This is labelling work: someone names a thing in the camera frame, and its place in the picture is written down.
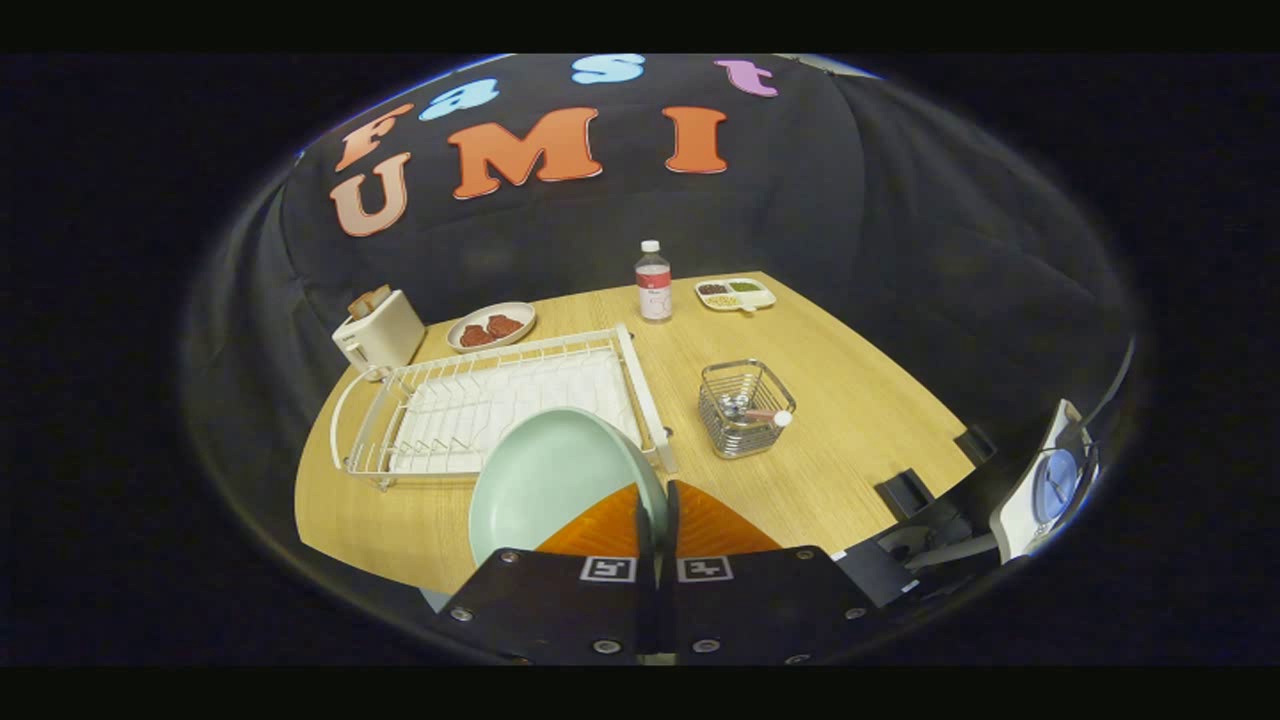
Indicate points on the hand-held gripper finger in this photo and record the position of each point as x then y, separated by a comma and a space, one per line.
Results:
646, 530
669, 520

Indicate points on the pale green plate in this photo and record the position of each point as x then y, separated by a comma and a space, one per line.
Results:
550, 480

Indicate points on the white divided dish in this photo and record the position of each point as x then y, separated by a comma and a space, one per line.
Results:
735, 294

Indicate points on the small white plate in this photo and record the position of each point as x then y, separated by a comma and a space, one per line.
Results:
520, 315

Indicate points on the clear bottle red label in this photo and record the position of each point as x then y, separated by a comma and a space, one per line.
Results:
654, 290

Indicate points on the black table clamp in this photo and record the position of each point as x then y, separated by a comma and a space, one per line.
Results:
903, 493
975, 445

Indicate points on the brown meat patty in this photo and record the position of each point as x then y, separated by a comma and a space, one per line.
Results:
505, 326
476, 335

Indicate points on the white toaster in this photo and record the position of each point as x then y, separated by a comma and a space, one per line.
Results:
385, 335

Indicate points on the white device blue circle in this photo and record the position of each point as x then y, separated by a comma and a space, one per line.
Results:
1025, 510

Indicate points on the brown toast slices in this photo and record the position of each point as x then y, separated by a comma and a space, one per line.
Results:
368, 300

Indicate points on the black backdrop cloth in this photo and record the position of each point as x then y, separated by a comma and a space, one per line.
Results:
850, 200

